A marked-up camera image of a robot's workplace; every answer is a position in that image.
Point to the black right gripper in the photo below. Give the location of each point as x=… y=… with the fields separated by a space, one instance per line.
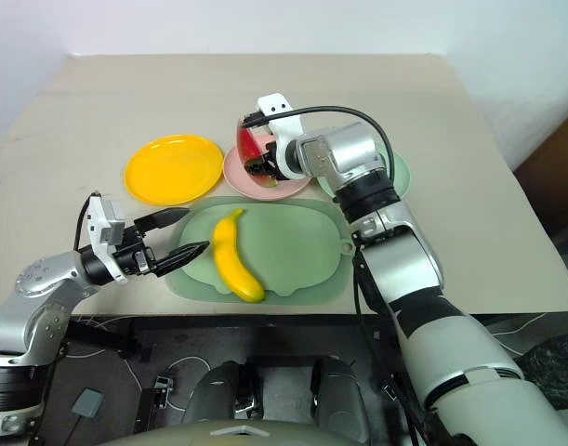
x=281 y=160

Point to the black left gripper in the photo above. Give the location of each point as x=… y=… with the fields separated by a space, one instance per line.
x=134 y=253

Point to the red watermelon slice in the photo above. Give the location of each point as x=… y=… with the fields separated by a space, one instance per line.
x=253 y=145

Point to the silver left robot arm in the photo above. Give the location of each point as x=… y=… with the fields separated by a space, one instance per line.
x=30 y=320

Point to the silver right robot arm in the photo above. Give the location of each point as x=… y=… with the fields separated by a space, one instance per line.
x=404 y=260

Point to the pink plate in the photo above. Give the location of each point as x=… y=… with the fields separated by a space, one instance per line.
x=239 y=179

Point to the yellow plate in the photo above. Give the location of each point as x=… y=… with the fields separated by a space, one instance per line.
x=172 y=169

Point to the pale green plate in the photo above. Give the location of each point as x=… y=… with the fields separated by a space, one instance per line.
x=402 y=174

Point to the green silicone mat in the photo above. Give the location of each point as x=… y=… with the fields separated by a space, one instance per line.
x=174 y=281

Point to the yellow banana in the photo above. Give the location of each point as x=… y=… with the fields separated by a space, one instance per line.
x=230 y=260

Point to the pale green shaped tray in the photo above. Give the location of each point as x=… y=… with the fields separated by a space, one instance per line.
x=288 y=246

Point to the dark grey rounded leg shape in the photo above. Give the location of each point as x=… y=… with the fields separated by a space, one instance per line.
x=344 y=395
x=218 y=388

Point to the small grey square pad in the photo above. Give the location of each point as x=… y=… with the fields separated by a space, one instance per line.
x=86 y=402

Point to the grey rounded robot torso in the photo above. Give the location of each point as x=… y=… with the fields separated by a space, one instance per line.
x=288 y=434

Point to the dark marbled rounded object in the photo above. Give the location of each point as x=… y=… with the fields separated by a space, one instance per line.
x=550 y=367

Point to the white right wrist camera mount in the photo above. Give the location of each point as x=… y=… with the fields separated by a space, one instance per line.
x=287 y=123

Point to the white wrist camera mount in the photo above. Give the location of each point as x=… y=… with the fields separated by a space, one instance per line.
x=110 y=222
x=287 y=123

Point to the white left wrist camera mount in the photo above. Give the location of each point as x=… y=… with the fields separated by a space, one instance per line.
x=110 y=222

